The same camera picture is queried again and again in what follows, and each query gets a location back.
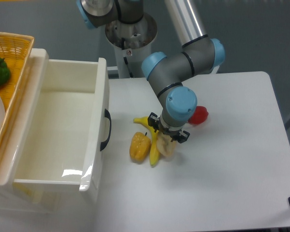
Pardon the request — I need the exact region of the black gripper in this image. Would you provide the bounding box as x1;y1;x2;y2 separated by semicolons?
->
148;112;190;143

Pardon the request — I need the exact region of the beige round bread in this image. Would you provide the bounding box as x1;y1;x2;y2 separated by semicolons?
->
156;133;176;157

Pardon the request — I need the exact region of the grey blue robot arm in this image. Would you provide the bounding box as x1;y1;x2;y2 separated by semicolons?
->
76;0;225;143

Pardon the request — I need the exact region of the yellow banana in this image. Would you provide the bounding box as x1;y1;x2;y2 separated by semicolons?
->
133;117;160;167

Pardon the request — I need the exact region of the yellow bell pepper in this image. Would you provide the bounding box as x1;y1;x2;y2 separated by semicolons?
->
129;132;151;163

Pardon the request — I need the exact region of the red bell pepper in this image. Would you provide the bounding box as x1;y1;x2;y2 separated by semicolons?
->
188;106;208;125

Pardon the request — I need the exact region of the white open drawer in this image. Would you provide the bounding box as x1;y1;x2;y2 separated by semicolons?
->
15;58;110;192

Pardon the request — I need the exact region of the yellow woven basket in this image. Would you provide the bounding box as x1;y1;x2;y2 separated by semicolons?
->
0;32;34;161

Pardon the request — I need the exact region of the white drawer cabinet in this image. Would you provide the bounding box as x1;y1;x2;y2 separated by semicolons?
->
0;48;104;232

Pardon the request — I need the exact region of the black drawer handle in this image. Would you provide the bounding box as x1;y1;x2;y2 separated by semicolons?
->
100;109;112;151

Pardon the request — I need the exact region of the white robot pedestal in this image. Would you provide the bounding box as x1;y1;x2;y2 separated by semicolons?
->
105;13;157;78

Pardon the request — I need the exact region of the black cable on pedestal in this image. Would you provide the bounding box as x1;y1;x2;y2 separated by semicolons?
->
121;37;135;78

